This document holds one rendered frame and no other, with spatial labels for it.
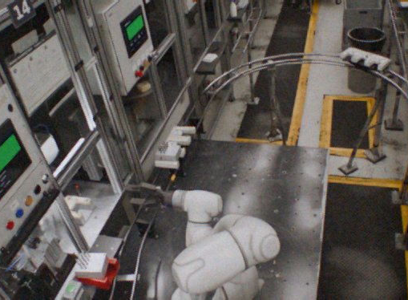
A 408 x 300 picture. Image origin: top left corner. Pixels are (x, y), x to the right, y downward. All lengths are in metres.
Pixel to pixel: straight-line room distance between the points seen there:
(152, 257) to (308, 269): 0.80
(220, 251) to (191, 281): 0.12
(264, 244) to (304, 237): 1.03
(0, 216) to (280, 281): 1.26
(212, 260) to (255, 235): 0.14
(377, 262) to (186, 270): 1.99
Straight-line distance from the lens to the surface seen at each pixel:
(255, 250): 1.16
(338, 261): 2.92
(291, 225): 2.22
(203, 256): 1.15
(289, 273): 2.04
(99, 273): 1.80
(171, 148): 2.39
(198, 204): 1.70
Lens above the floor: 2.38
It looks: 39 degrees down
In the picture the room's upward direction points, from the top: 10 degrees counter-clockwise
